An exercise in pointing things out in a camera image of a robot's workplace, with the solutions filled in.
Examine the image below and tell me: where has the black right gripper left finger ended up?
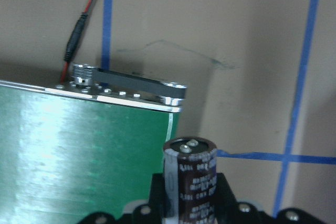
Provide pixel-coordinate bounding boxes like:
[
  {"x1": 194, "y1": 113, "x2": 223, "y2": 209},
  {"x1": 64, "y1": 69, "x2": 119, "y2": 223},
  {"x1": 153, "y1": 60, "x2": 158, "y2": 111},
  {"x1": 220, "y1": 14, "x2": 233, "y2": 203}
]
[{"x1": 79, "y1": 173, "x2": 165, "y2": 224}]

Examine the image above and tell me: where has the green conveyor belt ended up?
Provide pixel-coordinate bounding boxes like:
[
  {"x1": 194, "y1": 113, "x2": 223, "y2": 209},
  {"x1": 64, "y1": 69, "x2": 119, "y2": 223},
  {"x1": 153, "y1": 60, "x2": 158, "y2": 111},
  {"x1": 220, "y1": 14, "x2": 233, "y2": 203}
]
[{"x1": 1, "y1": 63, "x2": 181, "y2": 223}]

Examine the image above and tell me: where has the black capacitor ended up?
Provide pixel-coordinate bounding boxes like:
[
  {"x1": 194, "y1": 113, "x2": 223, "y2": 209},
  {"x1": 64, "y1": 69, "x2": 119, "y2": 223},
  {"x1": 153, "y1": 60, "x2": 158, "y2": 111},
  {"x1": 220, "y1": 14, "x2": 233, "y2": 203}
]
[{"x1": 163, "y1": 136, "x2": 217, "y2": 223}]

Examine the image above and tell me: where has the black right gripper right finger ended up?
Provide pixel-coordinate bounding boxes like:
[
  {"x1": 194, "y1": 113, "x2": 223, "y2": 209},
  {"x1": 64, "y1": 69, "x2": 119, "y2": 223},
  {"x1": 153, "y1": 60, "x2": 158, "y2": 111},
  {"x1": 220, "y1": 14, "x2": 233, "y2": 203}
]
[{"x1": 214, "y1": 173, "x2": 324, "y2": 224}]

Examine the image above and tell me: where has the red black sensor wire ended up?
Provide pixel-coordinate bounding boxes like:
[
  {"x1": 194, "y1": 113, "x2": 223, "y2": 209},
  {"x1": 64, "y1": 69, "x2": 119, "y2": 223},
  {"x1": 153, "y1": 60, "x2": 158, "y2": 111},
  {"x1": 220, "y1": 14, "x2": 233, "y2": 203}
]
[{"x1": 59, "y1": 0, "x2": 106, "y2": 83}]

